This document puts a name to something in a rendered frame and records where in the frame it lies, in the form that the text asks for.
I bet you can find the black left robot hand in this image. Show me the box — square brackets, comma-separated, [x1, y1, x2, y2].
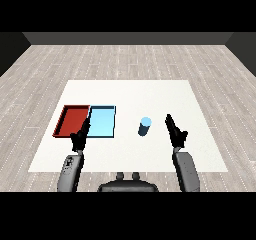
[69, 116, 92, 153]

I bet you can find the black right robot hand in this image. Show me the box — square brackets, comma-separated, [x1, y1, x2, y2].
[164, 113, 189, 149]

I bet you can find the red shallow open box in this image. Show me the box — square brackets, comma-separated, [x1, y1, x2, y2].
[52, 104, 91, 139]

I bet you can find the light blue shallow open box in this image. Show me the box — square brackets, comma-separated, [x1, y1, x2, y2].
[85, 104, 117, 139]

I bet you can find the small blue can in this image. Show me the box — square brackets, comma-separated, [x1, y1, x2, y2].
[137, 116, 153, 138]

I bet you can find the dark grey robot body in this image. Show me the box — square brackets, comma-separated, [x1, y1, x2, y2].
[96, 171, 160, 193]

